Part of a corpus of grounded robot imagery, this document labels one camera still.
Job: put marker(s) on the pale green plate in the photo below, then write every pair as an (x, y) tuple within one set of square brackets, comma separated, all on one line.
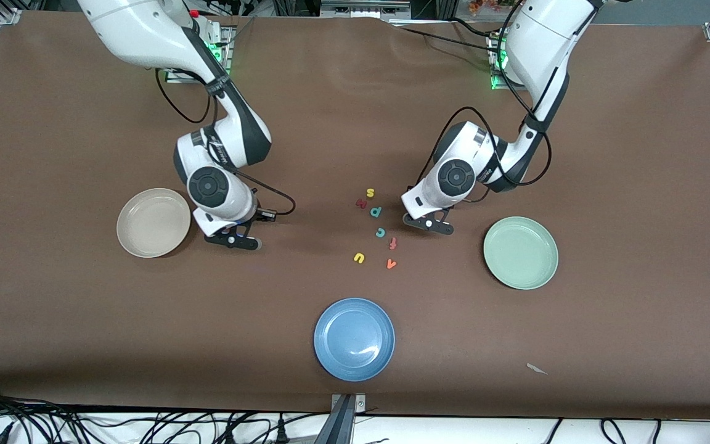
[(521, 253)]

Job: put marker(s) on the blue plate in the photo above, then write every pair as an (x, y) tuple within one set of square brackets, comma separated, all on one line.
[(354, 339)]

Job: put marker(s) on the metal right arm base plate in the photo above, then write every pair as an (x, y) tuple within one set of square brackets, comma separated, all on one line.
[(176, 78)]

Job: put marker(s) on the grey metal rail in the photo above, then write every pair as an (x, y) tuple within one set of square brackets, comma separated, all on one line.
[(361, 9)]

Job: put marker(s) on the grey metal table bracket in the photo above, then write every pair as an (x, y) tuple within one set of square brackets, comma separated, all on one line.
[(338, 431)]

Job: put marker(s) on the orange flower decoration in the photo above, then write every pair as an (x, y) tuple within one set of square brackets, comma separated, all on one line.
[(484, 6)]

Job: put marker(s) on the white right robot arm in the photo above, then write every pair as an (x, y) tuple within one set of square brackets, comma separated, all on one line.
[(145, 31)]

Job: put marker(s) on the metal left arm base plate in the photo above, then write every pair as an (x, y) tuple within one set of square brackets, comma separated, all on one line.
[(500, 86)]

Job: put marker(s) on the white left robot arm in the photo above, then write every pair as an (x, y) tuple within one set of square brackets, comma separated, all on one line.
[(540, 37)]

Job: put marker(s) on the beige brown plate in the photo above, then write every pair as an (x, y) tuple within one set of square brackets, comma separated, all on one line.
[(153, 222)]

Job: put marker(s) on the white paper scrap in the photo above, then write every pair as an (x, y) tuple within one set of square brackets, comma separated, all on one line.
[(537, 369)]

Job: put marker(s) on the brown table cover mat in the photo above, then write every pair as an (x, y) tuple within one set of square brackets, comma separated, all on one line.
[(330, 123)]

